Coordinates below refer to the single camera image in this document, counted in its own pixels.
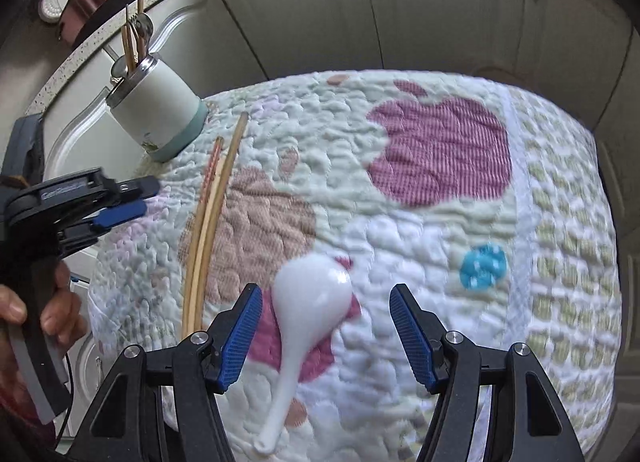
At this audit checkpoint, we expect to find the patterned red chopstick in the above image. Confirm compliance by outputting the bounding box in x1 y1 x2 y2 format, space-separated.
181 137 224 338

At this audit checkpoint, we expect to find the light bamboo chopstick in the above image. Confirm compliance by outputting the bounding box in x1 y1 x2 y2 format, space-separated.
191 113 248 334

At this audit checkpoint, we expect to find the white ceramic spoon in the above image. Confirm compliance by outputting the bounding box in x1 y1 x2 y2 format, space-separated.
254 253 352 456

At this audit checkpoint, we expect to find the white steel utensil cup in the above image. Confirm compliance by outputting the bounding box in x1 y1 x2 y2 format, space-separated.
106 54 208 163

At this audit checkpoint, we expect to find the person's left hand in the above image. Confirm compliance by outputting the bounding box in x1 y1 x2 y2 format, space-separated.
0 260 89 358

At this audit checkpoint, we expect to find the brown wooden chopstick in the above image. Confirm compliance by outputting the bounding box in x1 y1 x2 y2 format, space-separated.
120 8 136 75

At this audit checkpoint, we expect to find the dark wooden chopstick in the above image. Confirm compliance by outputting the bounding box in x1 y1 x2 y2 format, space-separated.
134 0 146 63

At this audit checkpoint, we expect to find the metal spoon on cloth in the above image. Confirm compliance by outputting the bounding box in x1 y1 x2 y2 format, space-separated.
110 55 128 84

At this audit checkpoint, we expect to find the quilted patchwork cloth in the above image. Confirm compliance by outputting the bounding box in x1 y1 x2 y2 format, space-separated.
89 70 622 461

